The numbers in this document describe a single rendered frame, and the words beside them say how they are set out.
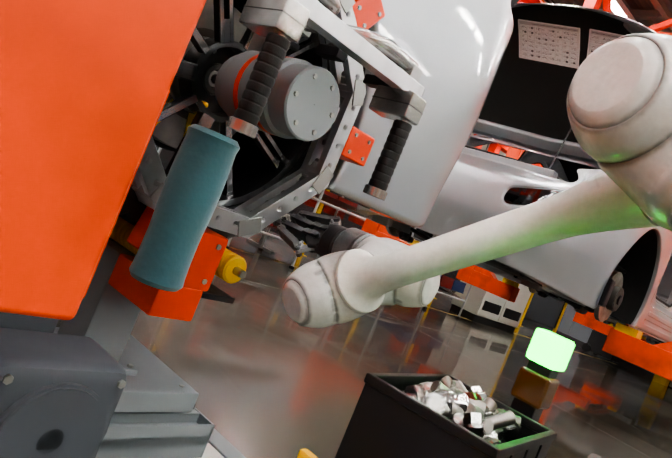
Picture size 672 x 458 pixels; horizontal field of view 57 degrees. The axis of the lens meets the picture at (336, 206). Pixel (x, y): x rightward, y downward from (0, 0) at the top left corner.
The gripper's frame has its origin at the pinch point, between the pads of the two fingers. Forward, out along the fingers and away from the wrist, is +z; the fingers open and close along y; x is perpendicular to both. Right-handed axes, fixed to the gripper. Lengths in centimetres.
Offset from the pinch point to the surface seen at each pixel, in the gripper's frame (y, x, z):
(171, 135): -10.4, 21.0, 15.2
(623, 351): 235, -246, 8
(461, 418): -32, 21, -71
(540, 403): -17, 9, -71
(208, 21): 5.2, 39.7, 15.2
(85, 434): -56, 12, -32
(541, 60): 311, -93, 111
